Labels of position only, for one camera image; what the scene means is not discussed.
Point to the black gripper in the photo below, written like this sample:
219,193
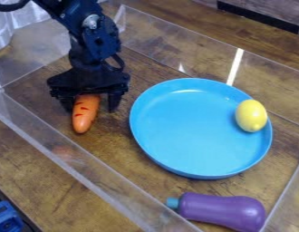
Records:
89,77

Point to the orange toy carrot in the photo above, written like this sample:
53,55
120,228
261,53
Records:
84,112

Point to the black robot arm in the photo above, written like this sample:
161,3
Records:
93,32

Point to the blue plastic tray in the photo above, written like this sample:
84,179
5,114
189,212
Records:
182,124

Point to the yellow toy lemon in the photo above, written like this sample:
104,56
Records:
251,115

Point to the blue plastic crate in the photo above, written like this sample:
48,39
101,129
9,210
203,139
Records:
10,222

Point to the dark wooden baseboard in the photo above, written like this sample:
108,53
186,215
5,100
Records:
261,18

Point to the purple toy eggplant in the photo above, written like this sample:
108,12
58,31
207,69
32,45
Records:
239,212

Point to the clear acrylic enclosure wall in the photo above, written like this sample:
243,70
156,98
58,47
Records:
90,182

